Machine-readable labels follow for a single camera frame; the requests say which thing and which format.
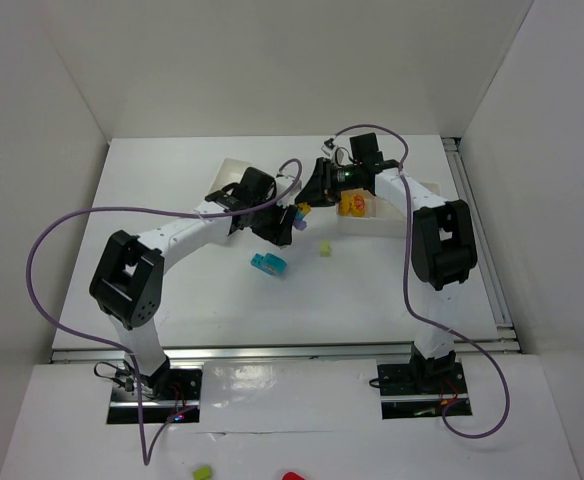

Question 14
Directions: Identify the aluminium rail front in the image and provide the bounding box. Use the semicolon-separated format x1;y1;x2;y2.
49;340;518;365

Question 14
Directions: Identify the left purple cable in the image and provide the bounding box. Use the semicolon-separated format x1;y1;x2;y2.
26;158;303;466

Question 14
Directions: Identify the aluminium rail right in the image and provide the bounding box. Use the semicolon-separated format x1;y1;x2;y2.
441;137;521;351

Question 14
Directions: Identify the purple lego plate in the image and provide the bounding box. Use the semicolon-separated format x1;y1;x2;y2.
294;220;307;231

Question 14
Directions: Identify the large white divided container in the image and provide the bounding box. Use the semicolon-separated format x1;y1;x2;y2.
336;175;447;238

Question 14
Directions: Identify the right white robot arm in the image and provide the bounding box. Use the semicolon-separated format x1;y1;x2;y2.
296;133;478;386

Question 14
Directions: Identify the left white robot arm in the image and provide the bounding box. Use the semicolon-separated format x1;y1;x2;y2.
89;167;301;394

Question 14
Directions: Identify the red object foreground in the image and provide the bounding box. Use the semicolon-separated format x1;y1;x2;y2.
281;471;307;480

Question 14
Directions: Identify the yellow lego in container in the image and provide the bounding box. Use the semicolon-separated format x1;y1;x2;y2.
338;196;351;216

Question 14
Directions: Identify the butterfly printed yellow lego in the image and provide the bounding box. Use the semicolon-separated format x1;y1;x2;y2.
347;194;367;218

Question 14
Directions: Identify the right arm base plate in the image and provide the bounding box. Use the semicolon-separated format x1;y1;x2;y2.
368;362;472;420

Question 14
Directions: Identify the green lego foreground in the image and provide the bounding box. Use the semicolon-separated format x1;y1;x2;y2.
192;465;213;480

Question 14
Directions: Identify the aluminium rail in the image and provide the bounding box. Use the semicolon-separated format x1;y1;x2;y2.
441;137;521;351
49;340;518;365

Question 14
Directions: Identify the small white container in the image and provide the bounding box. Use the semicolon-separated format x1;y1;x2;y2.
206;157;253;246

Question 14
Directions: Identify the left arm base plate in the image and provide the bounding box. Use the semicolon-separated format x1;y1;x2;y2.
106;367;203;425

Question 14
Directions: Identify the teal lego brick stack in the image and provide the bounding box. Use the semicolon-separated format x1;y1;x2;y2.
250;253;287;277

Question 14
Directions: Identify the green lego beside purple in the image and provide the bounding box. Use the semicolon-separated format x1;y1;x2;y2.
319;241;332;257

